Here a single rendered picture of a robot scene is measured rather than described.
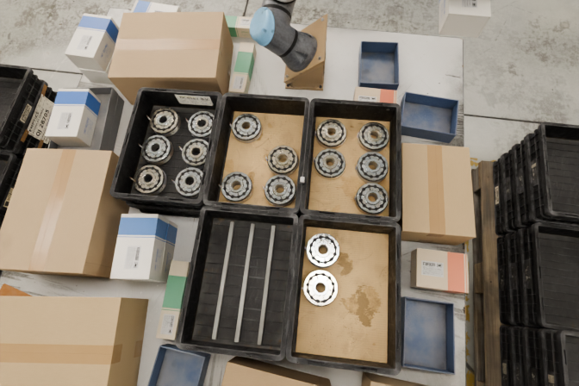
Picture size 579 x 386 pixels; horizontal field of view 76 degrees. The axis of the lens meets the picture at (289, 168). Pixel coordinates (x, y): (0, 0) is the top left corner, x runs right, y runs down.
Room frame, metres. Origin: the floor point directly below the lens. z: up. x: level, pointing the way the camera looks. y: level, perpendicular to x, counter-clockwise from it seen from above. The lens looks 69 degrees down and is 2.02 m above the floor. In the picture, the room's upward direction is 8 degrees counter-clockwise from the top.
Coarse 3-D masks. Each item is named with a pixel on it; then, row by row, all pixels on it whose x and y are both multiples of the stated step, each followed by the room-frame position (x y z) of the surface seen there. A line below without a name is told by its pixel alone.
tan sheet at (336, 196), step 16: (352, 128) 0.57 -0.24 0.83; (352, 144) 0.51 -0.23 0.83; (352, 160) 0.45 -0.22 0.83; (352, 176) 0.39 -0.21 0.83; (320, 192) 0.35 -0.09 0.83; (336, 192) 0.34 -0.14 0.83; (352, 192) 0.34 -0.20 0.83; (320, 208) 0.30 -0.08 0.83; (336, 208) 0.29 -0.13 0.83; (352, 208) 0.28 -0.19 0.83
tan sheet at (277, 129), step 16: (240, 112) 0.70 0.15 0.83; (272, 128) 0.61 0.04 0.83; (288, 128) 0.60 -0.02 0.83; (240, 144) 0.57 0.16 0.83; (256, 144) 0.56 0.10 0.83; (272, 144) 0.55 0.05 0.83; (288, 144) 0.54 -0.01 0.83; (240, 160) 0.51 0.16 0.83; (256, 160) 0.50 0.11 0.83; (224, 176) 0.46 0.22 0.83; (256, 176) 0.44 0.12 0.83; (272, 176) 0.43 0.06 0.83; (288, 176) 0.43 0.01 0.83; (256, 192) 0.38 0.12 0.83
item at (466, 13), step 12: (444, 0) 0.84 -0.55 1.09; (456, 0) 0.79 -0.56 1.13; (468, 0) 0.79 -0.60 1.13; (480, 0) 0.78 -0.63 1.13; (444, 12) 0.79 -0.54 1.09; (456, 12) 0.75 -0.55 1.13; (468, 12) 0.74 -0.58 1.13; (480, 12) 0.74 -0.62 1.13; (444, 24) 0.75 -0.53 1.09; (456, 24) 0.74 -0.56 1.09; (468, 24) 0.73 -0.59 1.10; (480, 24) 0.72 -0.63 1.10; (468, 36) 0.72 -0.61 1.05
